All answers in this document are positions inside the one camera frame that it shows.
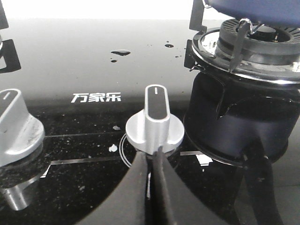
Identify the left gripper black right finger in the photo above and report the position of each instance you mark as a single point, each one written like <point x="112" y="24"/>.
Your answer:
<point x="173" y="202"/>

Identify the dark blue pot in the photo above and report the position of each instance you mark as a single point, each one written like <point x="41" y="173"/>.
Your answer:
<point x="270" y="12"/>

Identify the black gas burner head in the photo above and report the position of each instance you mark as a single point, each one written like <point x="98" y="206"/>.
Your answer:
<point x="269" y="45"/>

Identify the black metal pot support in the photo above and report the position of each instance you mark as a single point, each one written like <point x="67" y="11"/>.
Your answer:
<point x="206" y="21"/>

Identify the black glass gas stove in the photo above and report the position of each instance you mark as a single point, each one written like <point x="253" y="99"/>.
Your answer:
<point x="83" y="79"/>

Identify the silver stove knob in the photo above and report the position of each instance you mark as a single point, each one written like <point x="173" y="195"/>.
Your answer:
<point x="154" y="127"/>
<point x="20" y="132"/>

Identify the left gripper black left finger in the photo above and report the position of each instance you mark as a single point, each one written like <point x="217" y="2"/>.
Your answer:
<point x="126" y="204"/>

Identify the black left pot support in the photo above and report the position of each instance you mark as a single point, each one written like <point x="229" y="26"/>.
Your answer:
<point x="7" y="47"/>

